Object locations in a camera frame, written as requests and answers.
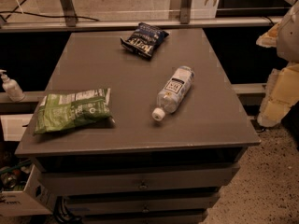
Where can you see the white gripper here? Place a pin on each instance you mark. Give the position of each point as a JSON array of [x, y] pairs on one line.
[[290, 37]]

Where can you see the green jalapeno chip bag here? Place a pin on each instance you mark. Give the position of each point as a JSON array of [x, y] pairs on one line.
[[58, 112]]

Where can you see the dark blue chip bag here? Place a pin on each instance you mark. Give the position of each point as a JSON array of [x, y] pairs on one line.
[[145, 40]]

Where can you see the clear plastic water bottle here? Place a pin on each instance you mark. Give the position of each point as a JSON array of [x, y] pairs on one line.
[[173, 92]]

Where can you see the grey drawer cabinet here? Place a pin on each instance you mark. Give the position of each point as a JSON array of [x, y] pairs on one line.
[[133, 169]]

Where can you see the white pump dispenser bottle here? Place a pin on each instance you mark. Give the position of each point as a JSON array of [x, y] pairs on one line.
[[11, 87]]

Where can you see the white cardboard box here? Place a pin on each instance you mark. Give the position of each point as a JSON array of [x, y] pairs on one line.
[[33, 199]]

